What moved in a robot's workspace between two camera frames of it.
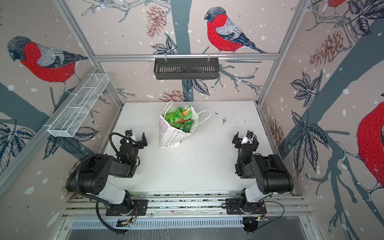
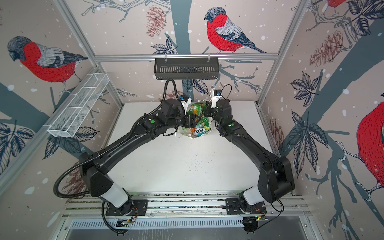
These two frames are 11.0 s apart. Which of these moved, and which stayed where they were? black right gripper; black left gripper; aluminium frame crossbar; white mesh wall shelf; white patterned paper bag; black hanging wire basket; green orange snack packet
Moved: black right gripper; black left gripper; green orange snack packet; white patterned paper bag
Stayed: aluminium frame crossbar; white mesh wall shelf; black hanging wire basket
